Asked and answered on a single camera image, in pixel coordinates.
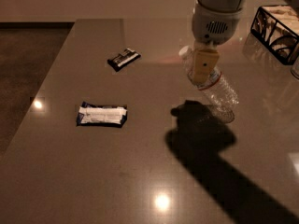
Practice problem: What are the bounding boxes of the blue white snack packet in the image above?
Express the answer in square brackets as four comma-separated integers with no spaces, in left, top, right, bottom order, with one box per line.
[76,102,128,128]

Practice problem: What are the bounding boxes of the black wire basket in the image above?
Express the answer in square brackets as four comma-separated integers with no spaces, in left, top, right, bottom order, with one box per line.
[250,5,299,65]

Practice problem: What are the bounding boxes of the black snack bar wrapper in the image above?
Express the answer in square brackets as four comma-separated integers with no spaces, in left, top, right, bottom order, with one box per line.
[107,49,141,72]

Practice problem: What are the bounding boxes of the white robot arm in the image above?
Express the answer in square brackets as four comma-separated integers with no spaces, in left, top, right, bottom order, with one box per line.
[191,0,244,85]

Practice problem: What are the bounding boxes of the clear plastic water bottle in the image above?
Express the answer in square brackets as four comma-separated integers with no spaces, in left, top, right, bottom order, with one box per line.
[178,46,239,123]

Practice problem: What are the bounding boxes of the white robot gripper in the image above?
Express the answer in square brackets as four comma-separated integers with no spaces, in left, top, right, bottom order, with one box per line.
[191,0,243,85]

